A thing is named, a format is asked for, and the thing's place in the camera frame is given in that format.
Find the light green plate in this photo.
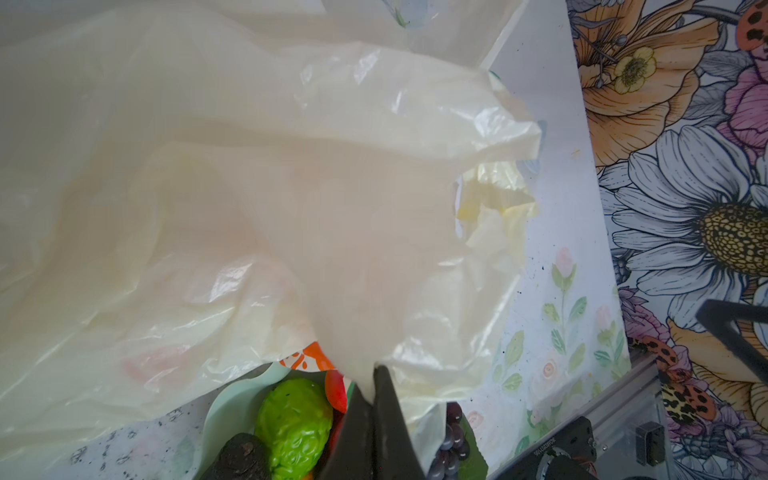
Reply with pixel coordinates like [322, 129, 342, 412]
[195, 363, 291, 479]

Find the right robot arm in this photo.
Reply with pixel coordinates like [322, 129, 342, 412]
[696, 300, 767, 384]

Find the aluminium front rail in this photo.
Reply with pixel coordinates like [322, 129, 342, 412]
[559, 357, 674, 479]

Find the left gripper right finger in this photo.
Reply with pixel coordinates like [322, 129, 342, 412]
[373, 365, 425, 480]

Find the purple grape bunch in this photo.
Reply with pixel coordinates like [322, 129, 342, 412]
[426, 402, 470, 480]

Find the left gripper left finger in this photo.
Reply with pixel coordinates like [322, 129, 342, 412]
[319, 387, 375, 480]

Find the translucent cream plastic bag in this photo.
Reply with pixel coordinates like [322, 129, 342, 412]
[1, 1, 541, 479]

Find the dark avocado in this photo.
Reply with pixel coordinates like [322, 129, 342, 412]
[201, 433, 272, 480]

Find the green bumpy fruit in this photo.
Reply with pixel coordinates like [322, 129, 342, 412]
[254, 378, 333, 479]

